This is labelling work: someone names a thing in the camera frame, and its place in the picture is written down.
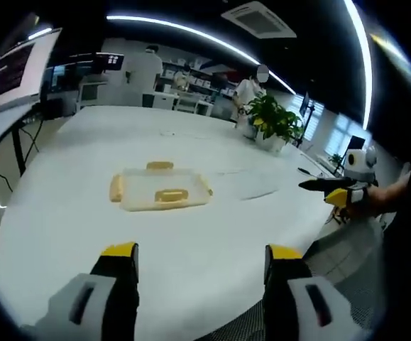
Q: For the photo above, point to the white low cabinet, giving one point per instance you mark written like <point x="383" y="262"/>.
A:
<point x="92" y="93"/>

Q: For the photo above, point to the long ceiling light strip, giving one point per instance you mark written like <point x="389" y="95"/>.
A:
<point x="363" y="53"/>
<point x="198" y="33"/>

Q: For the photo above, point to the person's dark clothing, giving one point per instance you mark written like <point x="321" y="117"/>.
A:
<point x="404" y="248"/>

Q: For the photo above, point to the large computer monitor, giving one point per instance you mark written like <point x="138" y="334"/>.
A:
<point x="17" y="69"/>

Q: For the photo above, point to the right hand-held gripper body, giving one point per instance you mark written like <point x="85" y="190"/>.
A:
<point x="358" y="161"/>

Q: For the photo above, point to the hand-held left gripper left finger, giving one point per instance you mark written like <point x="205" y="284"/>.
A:
<point x="95" y="295"/>

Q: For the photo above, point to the potted green plant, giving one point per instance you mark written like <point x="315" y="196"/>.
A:
<point x="272" y="119"/>

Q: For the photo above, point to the white bag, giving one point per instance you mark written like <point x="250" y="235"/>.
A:
<point x="246" y="126"/>

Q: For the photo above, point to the black monitor on stand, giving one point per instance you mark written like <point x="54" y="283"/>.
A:
<point x="306" y="106"/>

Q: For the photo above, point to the clear lid with yellow buckles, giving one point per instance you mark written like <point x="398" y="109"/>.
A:
<point x="162" y="190"/>

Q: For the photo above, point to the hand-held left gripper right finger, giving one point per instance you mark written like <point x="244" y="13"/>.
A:
<point x="297" y="295"/>

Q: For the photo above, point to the ceiling air conditioner vent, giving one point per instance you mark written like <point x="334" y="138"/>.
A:
<point x="260" y="17"/>

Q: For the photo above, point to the background storage shelf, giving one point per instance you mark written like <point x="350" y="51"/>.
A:
<point x="198" y="76"/>

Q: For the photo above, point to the small green plant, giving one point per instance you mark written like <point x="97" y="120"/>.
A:
<point x="336" y="159"/>

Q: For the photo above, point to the small wall screen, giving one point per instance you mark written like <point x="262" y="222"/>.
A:
<point x="110" y="60"/>

